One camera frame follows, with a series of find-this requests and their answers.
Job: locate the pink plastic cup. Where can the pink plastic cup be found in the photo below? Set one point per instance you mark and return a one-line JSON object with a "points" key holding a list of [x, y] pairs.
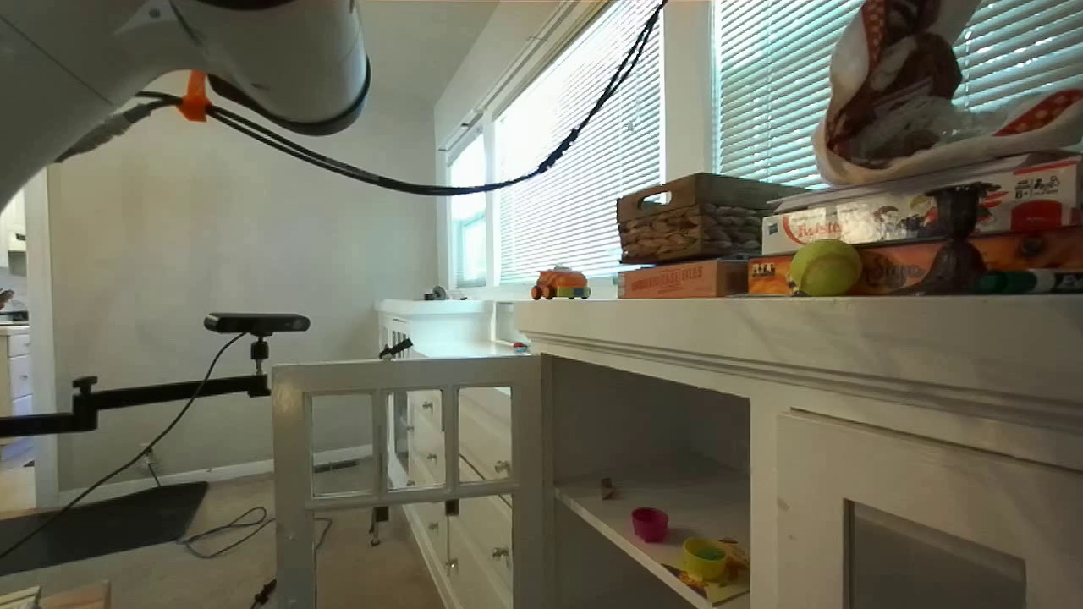
{"points": [[650, 522]]}

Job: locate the orange toy car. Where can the orange toy car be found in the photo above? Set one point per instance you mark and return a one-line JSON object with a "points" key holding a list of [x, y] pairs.
{"points": [[559, 282]]}

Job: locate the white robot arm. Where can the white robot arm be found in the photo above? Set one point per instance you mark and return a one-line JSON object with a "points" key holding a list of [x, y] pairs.
{"points": [[66, 66]]}

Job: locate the white patterned cloth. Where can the white patterned cloth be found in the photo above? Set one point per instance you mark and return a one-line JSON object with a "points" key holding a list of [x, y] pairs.
{"points": [[891, 98]]}

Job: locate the black floor mat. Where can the black floor mat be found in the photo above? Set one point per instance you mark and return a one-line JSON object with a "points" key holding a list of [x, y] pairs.
{"points": [[98, 530]]}

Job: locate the wooden box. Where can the wooden box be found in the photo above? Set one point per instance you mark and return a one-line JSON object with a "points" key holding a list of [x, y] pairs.
{"points": [[691, 279]]}

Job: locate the white glass cabinet door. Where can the white glass cabinet door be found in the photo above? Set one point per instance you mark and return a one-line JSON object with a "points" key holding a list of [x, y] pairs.
{"points": [[387, 387]]}

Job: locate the white window blinds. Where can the white window blinds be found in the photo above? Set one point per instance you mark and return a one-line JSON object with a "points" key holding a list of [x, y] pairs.
{"points": [[659, 90]]}

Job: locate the orange board game box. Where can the orange board game box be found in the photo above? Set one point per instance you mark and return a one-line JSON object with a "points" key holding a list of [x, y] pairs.
{"points": [[1012, 264]]}

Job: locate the white wooden cabinet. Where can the white wooden cabinet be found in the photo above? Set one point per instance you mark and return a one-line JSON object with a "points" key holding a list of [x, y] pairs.
{"points": [[880, 426]]}

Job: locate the green yellow tape roll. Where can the green yellow tape roll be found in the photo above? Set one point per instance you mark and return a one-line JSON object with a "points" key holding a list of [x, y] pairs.
{"points": [[704, 561]]}

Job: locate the yellow tennis ball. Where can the yellow tennis ball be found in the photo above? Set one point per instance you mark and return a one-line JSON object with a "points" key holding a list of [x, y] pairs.
{"points": [[825, 267]]}

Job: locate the dark cone figurine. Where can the dark cone figurine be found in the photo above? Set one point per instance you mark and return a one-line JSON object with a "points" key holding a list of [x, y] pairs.
{"points": [[957, 264]]}

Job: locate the white board game box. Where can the white board game box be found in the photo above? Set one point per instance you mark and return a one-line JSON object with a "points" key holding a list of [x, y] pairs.
{"points": [[1023, 195]]}

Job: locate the brown wicker basket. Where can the brown wicker basket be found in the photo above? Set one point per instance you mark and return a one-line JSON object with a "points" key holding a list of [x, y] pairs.
{"points": [[695, 217]]}

